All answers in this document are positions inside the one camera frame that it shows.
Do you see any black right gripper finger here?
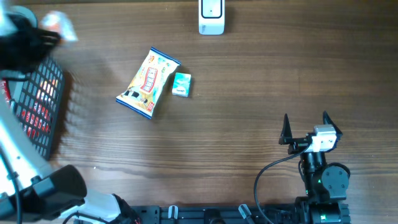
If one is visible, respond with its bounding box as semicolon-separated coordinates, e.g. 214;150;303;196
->
280;113;292;139
323;111;343;137

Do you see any small teal box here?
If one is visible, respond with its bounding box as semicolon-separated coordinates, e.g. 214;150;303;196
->
172;72;192;97

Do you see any blue yellow snack bag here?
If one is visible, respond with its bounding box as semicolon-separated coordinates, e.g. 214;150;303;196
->
116;47;181;119

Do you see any small orange box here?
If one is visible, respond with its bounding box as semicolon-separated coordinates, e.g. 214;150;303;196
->
40;11;78;45

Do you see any red candy bag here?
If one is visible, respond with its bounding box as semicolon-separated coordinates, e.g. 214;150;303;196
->
1;80;11;104

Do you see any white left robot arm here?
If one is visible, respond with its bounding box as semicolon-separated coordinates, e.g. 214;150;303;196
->
1;1;141;223

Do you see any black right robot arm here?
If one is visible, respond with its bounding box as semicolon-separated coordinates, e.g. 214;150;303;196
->
279;112;351;223

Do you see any white barcode scanner box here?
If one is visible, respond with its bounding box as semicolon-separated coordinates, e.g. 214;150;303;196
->
198;0;225;35

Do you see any grey plastic shopping basket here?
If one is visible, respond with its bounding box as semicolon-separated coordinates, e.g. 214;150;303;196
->
0;5;65;161

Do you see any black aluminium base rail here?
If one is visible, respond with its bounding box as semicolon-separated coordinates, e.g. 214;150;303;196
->
130;203;351;224

